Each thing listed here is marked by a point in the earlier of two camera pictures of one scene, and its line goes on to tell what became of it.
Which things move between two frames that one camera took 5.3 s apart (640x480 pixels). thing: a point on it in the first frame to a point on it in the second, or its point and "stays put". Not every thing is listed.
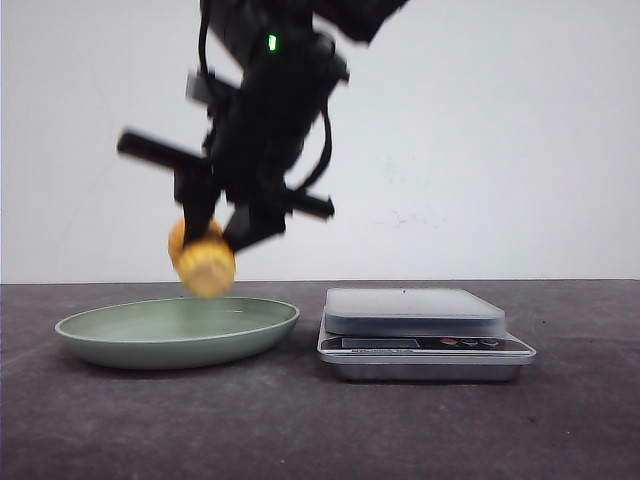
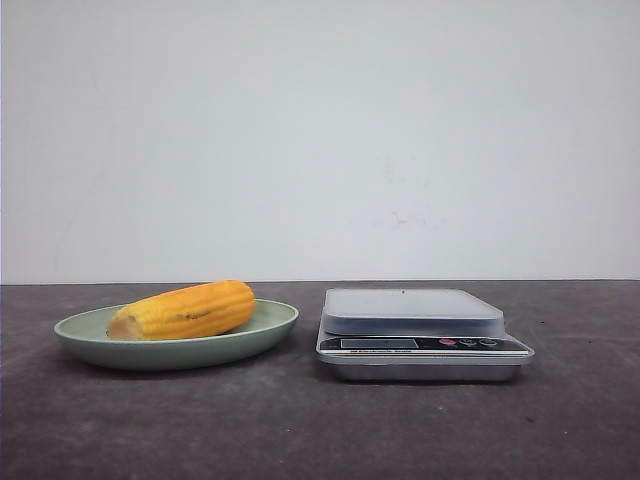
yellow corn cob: (206, 267) to (195, 310)
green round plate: (187, 333) stays put
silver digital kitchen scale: (418, 335) stays put
